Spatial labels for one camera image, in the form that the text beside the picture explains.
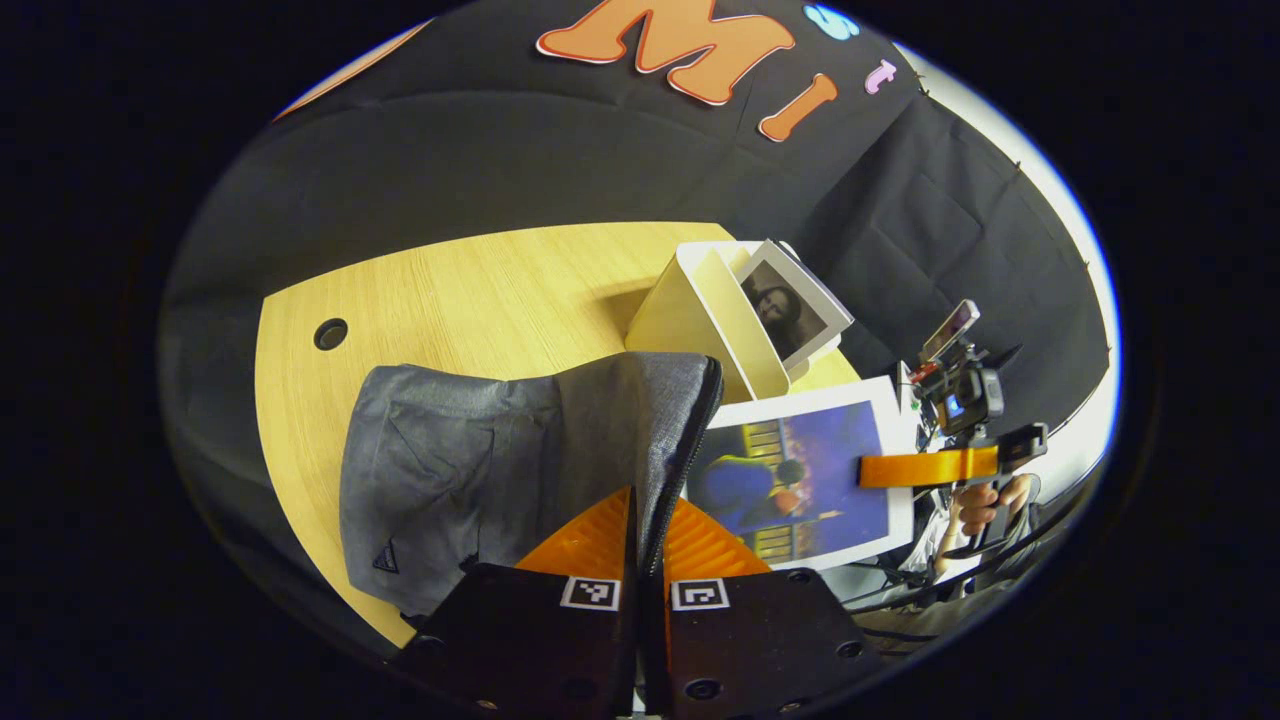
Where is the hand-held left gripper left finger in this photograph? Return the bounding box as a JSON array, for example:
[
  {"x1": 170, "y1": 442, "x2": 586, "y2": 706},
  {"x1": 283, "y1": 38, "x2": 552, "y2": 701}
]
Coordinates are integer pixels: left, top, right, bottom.
[{"x1": 395, "y1": 485, "x2": 641, "y2": 719}]

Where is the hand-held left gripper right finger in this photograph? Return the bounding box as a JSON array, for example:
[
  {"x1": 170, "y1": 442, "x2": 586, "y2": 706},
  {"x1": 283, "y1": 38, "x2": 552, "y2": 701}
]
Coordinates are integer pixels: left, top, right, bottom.
[{"x1": 640, "y1": 495, "x2": 883, "y2": 719}]

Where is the blue cover book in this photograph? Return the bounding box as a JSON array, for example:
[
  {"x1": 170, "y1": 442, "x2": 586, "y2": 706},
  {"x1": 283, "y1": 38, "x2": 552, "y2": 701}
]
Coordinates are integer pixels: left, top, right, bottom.
[{"x1": 685, "y1": 377, "x2": 916, "y2": 573}]

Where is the grey schoolbag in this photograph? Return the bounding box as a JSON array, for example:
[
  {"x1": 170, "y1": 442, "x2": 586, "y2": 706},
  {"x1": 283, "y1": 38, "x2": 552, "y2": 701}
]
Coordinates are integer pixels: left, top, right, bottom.
[{"x1": 338, "y1": 350, "x2": 724, "y2": 621}]

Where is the grey portrait cover book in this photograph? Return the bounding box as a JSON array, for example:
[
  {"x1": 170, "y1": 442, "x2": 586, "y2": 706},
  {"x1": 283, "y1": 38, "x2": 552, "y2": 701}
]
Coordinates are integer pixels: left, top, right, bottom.
[{"x1": 735, "y1": 238, "x2": 856, "y2": 369}]

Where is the white bookshelf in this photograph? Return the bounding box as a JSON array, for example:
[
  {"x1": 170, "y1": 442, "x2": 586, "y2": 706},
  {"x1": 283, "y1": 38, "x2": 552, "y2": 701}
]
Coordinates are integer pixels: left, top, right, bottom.
[{"x1": 625, "y1": 240, "x2": 861, "y2": 406}]

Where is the person's white clothing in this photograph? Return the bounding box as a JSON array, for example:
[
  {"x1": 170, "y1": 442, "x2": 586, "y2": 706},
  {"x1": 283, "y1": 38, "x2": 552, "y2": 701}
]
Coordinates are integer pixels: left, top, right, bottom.
[{"x1": 880, "y1": 500, "x2": 1001, "y2": 621}]

